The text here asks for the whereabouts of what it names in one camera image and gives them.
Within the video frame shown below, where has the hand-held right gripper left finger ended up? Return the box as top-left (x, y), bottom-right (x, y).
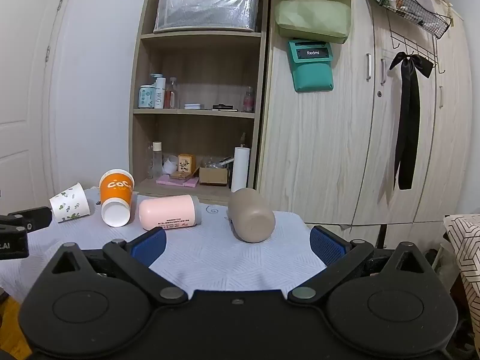
top-left (49, 227), bottom-right (189, 307)

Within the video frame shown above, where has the clear bottle with red liquid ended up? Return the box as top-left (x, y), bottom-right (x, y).
top-left (165, 77), bottom-right (179, 110)

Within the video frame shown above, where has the black wire basket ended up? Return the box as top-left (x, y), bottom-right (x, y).
top-left (364, 0), bottom-right (453, 40)

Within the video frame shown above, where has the black ribbon bow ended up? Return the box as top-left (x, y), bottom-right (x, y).
top-left (389, 51), bottom-right (436, 191)

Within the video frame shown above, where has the pink flat box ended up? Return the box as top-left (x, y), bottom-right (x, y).
top-left (156, 174), bottom-right (199, 188)

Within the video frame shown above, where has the teal and white can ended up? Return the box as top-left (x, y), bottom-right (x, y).
top-left (139, 85), bottom-right (154, 109)

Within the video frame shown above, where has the white pump bottle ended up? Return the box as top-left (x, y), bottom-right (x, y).
top-left (150, 73), bottom-right (166, 110)

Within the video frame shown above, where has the light wooden wardrobe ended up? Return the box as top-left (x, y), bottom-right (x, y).
top-left (257, 0), bottom-right (474, 234)

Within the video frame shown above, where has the wooden shelf unit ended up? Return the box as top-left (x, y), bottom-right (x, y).
top-left (128, 0), bottom-right (270, 205)

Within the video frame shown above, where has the clear bottle with beige cap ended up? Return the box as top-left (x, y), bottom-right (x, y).
top-left (148, 141), bottom-right (164, 180)

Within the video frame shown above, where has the wooden floral box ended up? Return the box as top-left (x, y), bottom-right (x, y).
top-left (178, 153), bottom-right (196, 175)

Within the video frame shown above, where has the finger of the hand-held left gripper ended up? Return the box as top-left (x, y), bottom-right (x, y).
top-left (7, 206), bottom-right (53, 230)

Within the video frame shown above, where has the pink cylindrical bottle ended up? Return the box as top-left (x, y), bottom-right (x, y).
top-left (139, 194), bottom-right (202, 232)

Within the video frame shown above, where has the teal Redmi box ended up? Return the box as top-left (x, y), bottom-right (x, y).
top-left (287, 38), bottom-right (334, 93)

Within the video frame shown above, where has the white textured table cloth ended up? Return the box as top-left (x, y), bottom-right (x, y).
top-left (0, 185), bottom-right (329, 301)

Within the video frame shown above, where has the white leaf print paper cup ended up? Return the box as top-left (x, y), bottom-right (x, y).
top-left (49, 182), bottom-right (92, 224)

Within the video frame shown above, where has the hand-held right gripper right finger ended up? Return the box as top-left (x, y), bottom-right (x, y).
top-left (287, 226), bottom-right (434, 305)

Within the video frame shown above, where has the silver storage box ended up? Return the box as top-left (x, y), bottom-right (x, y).
top-left (153, 0), bottom-right (260, 34)

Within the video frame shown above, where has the geometric patterned cloth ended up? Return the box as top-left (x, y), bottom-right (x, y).
top-left (443, 214), bottom-right (480, 346)

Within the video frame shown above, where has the white door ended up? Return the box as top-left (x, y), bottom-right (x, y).
top-left (0, 0), bottom-right (82, 214)

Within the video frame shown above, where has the pink small bottle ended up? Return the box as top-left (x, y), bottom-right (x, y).
top-left (242, 86), bottom-right (256, 113)

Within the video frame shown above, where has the small cardboard box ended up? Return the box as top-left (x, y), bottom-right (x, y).
top-left (199, 166), bottom-right (229, 187)

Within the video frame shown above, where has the green bag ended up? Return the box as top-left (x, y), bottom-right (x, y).
top-left (275, 0), bottom-right (352, 44)

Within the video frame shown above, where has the orange paper cup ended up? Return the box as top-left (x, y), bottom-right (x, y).
top-left (99, 169), bottom-right (135, 228)

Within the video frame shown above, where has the white paper roll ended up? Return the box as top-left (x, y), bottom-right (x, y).
top-left (231, 146), bottom-right (251, 193)

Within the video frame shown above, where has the black wire hook rack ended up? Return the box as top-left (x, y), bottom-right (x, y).
top-left (388, 19), bottom-right (447, 74)

